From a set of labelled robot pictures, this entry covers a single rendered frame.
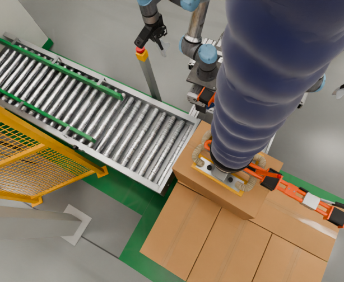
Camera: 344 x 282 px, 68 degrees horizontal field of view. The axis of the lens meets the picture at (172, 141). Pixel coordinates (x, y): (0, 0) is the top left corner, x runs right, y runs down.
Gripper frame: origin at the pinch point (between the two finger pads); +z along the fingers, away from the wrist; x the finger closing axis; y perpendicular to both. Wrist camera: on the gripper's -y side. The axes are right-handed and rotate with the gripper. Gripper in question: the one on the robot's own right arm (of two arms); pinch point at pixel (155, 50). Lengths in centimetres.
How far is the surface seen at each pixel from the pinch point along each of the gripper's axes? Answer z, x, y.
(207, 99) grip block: 27.5, -30.6, 8.9
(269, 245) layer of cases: 94, -122, -19
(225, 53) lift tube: -64, -59, -17
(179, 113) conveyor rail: 88, -1, 6
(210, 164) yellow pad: 41, -58, -16
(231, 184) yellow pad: 41, -75, -16
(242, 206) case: 54, -88, -19
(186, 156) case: 54, -41, -21
